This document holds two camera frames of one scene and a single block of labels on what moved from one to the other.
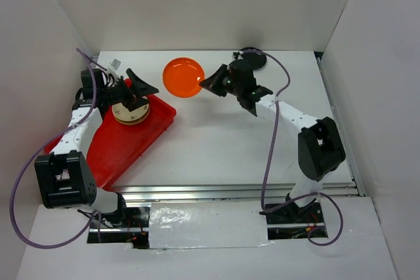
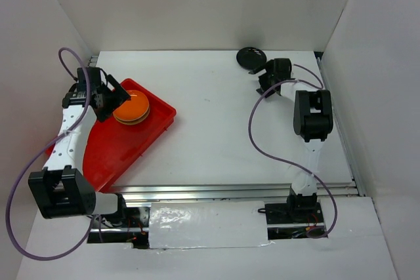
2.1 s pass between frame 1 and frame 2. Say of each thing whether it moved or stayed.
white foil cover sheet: stayed
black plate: stayed
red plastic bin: stayed
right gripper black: moved
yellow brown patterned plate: stayed
